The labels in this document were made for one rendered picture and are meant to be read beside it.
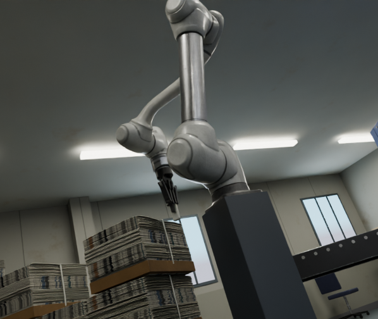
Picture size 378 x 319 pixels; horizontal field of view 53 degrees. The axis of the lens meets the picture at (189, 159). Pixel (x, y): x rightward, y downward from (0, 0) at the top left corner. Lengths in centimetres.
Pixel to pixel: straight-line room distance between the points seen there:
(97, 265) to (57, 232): 472
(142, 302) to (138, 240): 22
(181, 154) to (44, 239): 509
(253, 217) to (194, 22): 78
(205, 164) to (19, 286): 102
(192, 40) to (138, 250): 83
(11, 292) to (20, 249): 428
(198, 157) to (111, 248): 53
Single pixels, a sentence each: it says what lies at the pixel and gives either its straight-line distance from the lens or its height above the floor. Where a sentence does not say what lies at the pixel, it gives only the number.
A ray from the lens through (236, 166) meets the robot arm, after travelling 150.
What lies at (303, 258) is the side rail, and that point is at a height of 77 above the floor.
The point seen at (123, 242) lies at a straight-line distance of 152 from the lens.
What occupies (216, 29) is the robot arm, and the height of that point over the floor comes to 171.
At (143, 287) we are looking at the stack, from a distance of 147.
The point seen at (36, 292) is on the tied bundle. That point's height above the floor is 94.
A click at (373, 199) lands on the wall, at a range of 925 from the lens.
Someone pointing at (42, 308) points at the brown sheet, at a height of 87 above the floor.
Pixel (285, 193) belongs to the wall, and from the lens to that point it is 837.
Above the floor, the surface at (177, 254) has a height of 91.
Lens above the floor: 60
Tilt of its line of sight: 23 degrees up
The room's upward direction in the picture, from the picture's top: 17 degrees counter-clockwise
